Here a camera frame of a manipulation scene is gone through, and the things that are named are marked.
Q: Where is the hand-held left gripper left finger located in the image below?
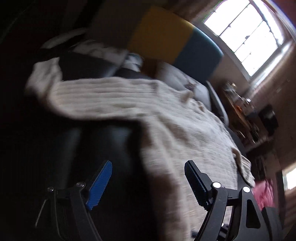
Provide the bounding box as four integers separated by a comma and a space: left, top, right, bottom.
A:
35, 160, 113, 241

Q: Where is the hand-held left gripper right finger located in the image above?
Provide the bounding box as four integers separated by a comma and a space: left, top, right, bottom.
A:
184, 160, 266, 241

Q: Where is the cream knit sweater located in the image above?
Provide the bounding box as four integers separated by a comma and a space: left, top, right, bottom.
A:
24, 57, 256, 241

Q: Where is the person's right forearm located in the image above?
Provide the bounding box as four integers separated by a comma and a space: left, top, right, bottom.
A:
254, 179, 276, 211

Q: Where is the cluttered wooden desk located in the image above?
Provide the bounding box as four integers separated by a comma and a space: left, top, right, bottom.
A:
222, 81, 275, 151

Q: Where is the black monitor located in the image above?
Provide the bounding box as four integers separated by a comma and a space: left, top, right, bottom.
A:
258, 104, 278, 136

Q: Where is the white deer print pillow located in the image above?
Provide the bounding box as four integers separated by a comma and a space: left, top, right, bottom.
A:
157, 62, 212, 109

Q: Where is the leaf print pillow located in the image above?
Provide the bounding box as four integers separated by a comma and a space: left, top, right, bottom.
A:
69, 39, 144, 70

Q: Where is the grey yellow blue headboard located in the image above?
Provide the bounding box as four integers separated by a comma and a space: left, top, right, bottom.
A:
92, 6, 225, 84

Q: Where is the bright window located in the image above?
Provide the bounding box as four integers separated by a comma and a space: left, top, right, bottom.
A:
203, 0, 292, 77

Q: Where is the grey bed frame rail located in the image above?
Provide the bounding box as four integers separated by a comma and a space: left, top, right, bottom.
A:
205, 80, 245, 149

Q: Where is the white bed rail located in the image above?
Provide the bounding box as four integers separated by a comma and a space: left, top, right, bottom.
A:
40, 29, 88, 50

